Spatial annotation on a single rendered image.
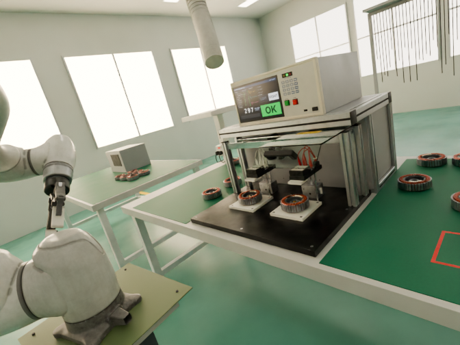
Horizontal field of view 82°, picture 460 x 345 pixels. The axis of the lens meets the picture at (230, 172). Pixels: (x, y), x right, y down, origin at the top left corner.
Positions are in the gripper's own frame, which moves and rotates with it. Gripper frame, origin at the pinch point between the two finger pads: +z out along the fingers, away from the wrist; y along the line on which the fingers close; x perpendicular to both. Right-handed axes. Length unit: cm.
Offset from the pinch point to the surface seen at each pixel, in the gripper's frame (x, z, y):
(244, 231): -59, 8, -18
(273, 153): -52, -1, -49
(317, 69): -67, -25, -72
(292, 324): -118, 39, 31
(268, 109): -69, -34, -47
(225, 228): -57, 3, -10
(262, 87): -65, -41, -52
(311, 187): -87, -2, -37
